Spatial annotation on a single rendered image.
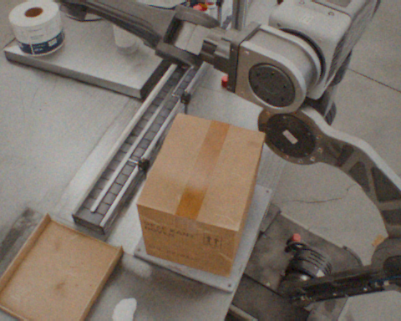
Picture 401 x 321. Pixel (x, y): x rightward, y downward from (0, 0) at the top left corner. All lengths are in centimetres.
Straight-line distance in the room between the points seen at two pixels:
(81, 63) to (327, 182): 149
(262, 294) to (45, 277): 94
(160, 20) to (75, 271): 73
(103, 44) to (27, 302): 106
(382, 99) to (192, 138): 217
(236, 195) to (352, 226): 145
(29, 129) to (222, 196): 86
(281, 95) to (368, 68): 260
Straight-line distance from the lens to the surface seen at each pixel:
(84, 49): 182
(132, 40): 173
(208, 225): 96
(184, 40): 84
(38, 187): 144
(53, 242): 131
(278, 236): 197
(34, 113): 167
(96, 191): 132
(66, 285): 124
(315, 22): 79
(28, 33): 179
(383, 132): 289
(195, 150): 107
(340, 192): 248
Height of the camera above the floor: 195
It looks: 51 degrees down
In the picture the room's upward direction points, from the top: 1 degrees clockwise
